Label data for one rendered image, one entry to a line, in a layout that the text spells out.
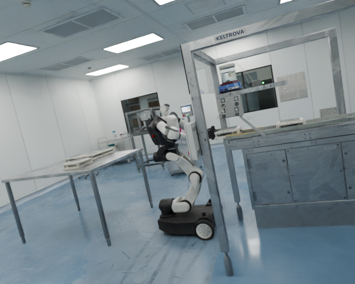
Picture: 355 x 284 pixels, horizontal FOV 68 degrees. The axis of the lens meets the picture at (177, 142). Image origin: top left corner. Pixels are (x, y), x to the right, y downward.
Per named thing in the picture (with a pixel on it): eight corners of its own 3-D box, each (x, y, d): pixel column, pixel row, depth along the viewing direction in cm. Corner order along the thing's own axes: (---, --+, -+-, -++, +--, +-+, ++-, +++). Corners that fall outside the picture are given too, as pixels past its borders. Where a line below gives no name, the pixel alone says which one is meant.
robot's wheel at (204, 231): (194, 238, 265) (194, 220, 261) (195, 235, 270) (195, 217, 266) (213, 242, 259) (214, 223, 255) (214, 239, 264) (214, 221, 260)
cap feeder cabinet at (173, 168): (169, 177, 546) (161, 141, 537) (177, 169, 599) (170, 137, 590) (198, 173, 525) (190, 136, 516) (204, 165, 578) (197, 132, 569)
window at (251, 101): (227, 116, 768) (221, 76, 754) (227, 116, 769) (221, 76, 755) (278, 106, 723) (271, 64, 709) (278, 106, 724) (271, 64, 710)
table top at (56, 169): (1, 182, 338) (0, 180, 338) (66, 161, 438) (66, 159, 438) (91, 172, 277) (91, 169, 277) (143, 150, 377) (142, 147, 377)
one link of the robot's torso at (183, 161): (195, 187, 277) (162, 159, 283) (199, 182, 293) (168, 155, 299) (204, 177, 272) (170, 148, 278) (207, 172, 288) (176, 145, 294)
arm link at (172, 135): (190, 134, 247) (174, 132, 234) (186, 143, 250) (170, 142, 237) (183, 129, 254) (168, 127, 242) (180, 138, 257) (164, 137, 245)
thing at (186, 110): (185, 135, 559) (180, 106, 551) (186, 134, 568) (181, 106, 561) (195, 133, 551) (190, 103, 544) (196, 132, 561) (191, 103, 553)
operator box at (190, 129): (190, 161, 183) (183, 124, 180) (196, 155, 198) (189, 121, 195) (198, 160, 181) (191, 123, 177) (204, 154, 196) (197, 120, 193)
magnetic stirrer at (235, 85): (218, 94, 246) (217, 84, 245) (222, 94, 266) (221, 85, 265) (240, 89, 240) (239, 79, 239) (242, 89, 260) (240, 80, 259)
